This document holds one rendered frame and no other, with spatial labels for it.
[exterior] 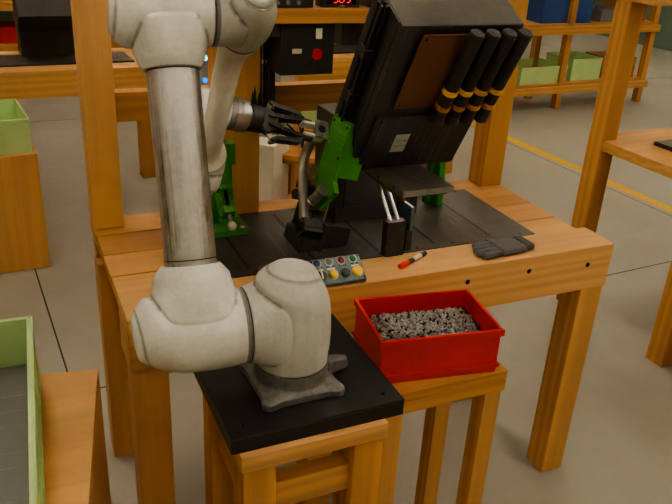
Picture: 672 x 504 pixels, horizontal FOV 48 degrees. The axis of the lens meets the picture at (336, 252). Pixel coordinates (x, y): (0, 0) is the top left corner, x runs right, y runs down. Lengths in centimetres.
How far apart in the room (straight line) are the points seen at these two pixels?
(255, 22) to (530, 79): 649
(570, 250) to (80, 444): 150
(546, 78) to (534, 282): 577
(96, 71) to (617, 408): 237
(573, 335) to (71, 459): 163
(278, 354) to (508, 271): 97
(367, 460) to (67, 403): 67
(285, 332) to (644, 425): 209
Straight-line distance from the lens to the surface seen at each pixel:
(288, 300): 145
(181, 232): 145
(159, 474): 215
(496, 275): 225
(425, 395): 182
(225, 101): 180
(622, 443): 317
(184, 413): 302
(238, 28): 150
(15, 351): 183
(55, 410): 178
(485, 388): 191
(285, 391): 156
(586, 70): 841
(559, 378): 268
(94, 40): 224
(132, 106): 238
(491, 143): 284
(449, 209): 257
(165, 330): 143
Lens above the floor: 183
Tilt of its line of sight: 25 degrees down
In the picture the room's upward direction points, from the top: 3 degrees clockwise
